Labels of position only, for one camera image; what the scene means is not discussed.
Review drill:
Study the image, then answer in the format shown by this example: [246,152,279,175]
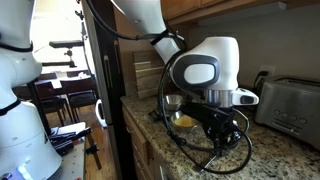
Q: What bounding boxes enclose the small steel bowl with food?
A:
[170,111,198,132]

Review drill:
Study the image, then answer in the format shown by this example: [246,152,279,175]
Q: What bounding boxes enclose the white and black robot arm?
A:
[0,0,259,180]

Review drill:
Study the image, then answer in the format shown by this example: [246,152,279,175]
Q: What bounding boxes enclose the dark wooden cutting board rear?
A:
[133,51,164,98]

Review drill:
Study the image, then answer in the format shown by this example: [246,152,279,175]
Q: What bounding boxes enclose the dining table with chairs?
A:
[13,69,99,128]

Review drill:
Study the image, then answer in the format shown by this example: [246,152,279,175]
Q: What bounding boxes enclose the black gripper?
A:
[181,102,242,149]

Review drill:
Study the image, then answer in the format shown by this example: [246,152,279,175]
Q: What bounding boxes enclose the black refrigerator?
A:
[82,0,136,180]

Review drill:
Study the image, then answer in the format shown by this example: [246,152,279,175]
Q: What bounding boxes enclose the stainless steel toaster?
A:
[254,76,320,149]

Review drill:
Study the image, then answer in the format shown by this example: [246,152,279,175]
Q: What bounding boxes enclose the lower wooden cabinets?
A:
[122,106,154,180]

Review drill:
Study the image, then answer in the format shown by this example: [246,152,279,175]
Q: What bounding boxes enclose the upper wooden cabinets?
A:
[160,0,320,25]

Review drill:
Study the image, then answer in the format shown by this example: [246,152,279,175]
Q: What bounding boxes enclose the large steel mixing bowl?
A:
[165,95,182,111]

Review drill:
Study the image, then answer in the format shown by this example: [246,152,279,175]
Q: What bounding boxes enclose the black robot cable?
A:
[84,0,253,175]

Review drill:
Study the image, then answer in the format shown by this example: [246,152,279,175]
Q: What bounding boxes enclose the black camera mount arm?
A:
[42,40,84,68]

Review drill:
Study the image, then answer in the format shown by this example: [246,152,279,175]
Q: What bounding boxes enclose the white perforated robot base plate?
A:
[46,121,104,180]

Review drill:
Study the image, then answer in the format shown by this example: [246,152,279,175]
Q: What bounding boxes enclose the wooden cabinets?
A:
[122,106,154,180]
[160,0,320,25]

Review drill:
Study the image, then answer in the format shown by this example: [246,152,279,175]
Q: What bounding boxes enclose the wall power outlet with plug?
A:
[253,66,275,90]

